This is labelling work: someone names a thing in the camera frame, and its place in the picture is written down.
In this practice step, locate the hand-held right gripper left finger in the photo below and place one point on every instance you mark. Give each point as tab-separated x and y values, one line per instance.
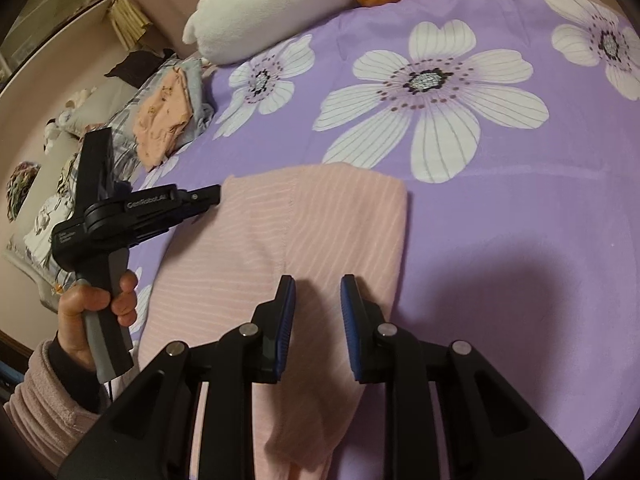
285	330

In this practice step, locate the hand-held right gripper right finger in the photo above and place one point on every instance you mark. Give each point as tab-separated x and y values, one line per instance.
350	330

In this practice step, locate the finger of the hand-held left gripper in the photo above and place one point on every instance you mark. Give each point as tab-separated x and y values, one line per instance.
205	195

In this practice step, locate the pink ribbed garment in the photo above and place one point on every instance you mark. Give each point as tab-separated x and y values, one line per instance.
325	220

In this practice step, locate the folded peach clothes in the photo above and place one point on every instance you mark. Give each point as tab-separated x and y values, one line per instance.
160	120

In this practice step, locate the person's left hand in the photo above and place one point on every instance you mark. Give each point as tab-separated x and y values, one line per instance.
75	315

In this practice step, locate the floral printed pillow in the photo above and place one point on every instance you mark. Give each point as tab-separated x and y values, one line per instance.
40	240

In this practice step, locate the round multicoloured woven ornament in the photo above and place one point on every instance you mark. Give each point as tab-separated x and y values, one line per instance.
22	185

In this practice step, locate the black and white plush toy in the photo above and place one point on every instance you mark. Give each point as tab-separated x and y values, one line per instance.
52	135

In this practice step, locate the grey pillow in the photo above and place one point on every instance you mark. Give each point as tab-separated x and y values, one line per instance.
105	100

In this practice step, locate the folded blue-grey cloth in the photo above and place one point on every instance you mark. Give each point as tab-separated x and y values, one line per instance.
196	80

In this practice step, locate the dark brown cloth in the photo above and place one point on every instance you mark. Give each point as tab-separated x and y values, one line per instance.
135	65

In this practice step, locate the purple floral bed sheet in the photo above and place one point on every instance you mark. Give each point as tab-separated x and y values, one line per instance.
500	210

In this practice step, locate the white plush pillow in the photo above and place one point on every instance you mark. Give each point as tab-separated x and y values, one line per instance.
260	10

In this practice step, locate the white shelf unit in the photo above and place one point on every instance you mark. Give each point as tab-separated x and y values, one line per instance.
40	20

